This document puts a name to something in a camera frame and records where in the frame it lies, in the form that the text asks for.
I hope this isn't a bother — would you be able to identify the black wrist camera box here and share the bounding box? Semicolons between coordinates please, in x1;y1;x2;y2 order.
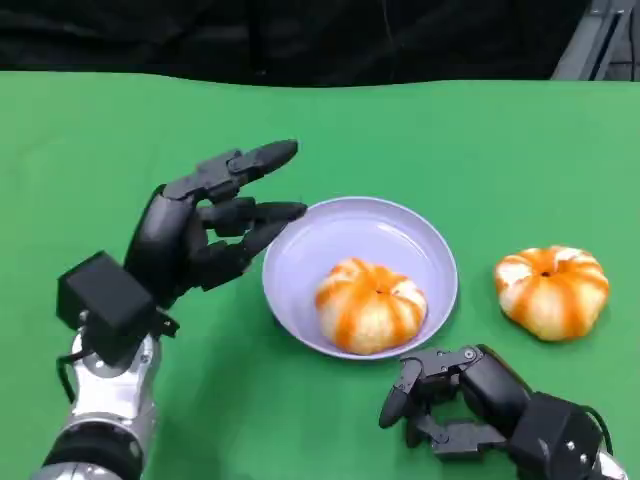
56;251;181;366
504;392;609;480

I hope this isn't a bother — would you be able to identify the grey metal frame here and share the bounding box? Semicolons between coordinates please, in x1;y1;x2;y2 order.
549;0;640;82

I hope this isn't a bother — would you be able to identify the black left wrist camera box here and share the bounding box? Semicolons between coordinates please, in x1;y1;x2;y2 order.
56;251;181;366

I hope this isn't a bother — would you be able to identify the orange white toy bread roll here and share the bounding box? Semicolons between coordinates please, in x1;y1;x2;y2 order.
313;257;429;357
493;245;611;343

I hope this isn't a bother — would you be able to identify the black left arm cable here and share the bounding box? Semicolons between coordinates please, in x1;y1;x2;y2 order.
55;351;85;405

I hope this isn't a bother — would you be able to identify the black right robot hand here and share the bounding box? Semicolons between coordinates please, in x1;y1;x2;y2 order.
378;343;531;462

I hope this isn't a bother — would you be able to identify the black backdrop curtain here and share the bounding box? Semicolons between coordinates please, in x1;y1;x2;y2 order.
0;0;589;89

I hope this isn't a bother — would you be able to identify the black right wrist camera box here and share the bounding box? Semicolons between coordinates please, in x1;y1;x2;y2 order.
504;392;609;480

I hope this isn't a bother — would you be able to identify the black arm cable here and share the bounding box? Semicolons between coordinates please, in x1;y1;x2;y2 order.
55;351;85;405
582;404;615;457

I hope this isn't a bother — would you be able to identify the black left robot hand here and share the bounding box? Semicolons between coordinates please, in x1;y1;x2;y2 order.
122;139;309;311

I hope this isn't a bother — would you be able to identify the green table cloth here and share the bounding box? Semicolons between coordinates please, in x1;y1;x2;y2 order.
0;70;640;480

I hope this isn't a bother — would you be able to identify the lilac plate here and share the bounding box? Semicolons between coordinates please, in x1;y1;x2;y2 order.
261;196;459;361

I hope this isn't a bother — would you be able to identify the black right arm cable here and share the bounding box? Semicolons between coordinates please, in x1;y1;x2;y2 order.
582;404;615;457

